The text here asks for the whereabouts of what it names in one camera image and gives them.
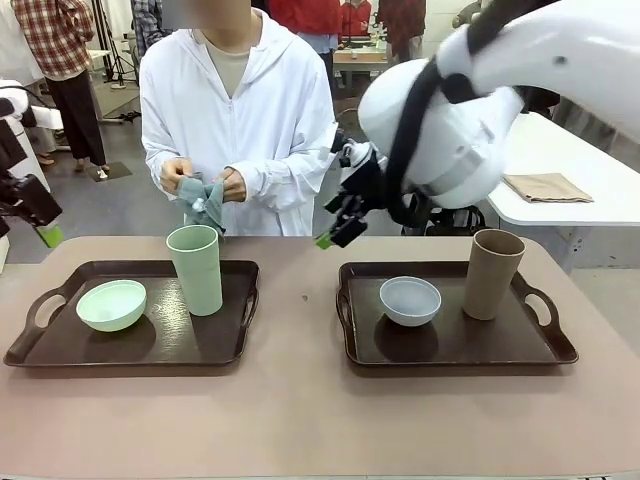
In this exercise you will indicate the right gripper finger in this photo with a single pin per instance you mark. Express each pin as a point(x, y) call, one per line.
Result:
point(347, 233)
point(342, 204)

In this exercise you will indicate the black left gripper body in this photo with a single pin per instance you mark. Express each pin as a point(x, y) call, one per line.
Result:
point(27, 200)

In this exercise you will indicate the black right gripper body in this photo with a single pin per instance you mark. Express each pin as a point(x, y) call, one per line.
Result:
point(367, 187)

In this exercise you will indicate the light green bowl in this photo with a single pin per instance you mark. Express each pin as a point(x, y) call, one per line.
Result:
point(112, 307)

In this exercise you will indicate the white bowl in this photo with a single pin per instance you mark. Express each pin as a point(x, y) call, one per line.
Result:
point(410, 305)

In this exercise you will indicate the green cloth mat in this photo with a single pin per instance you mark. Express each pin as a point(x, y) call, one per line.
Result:
point(205, 205)

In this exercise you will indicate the light green cup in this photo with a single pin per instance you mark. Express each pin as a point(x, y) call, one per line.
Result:
point(197, 280)

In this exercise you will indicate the beige cloth mat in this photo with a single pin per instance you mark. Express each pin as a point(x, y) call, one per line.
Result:
point(547, 189)

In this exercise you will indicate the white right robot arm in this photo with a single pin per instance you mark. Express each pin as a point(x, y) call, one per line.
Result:
point(450, 125)

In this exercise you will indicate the person's left forearm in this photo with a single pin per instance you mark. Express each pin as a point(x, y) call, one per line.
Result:
point(285, 177)

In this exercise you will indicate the person's right forearm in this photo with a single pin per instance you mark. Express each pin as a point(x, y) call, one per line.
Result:
point(156, 160)

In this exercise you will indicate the black floor mat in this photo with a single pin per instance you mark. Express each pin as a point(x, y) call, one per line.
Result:
point(109, 171)

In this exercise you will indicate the dark brown tray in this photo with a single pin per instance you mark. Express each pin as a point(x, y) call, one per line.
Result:
point(475, 345)
point(165, 345)

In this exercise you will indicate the person's left hand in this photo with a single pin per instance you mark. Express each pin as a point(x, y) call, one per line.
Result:
point(236, 187)

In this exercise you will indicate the person's right hand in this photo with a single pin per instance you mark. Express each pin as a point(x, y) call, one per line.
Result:
point(175, 175)

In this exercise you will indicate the white box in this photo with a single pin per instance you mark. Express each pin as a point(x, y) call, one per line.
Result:
point(3, 255)

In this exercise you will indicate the person in white hoodie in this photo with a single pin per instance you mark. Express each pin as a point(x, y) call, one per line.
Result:
point(270, 110)

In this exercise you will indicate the background work table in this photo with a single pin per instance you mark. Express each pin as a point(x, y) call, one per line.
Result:
point(357, 57)

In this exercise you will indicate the brown cup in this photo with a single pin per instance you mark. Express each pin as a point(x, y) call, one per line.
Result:
point(490, 285)

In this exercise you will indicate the person in red plaid shirt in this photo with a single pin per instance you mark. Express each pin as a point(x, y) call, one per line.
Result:
point(55, 45)

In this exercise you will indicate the person in dark red clothes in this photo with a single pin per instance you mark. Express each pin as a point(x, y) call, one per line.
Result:
point(400, 25)

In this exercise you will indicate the black tripod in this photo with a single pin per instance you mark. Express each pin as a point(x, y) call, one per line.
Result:
point(117, 55)

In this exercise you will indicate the person in red top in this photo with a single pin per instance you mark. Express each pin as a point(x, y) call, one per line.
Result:
point(305, 17)

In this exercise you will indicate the white side table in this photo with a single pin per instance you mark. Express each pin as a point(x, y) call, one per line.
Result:
point(570, 155)

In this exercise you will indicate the person in blue plaid shirt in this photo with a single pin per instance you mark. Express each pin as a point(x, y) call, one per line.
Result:
point(145, 25)

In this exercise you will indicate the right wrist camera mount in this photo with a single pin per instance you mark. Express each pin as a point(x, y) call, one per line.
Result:
point(357, 154)

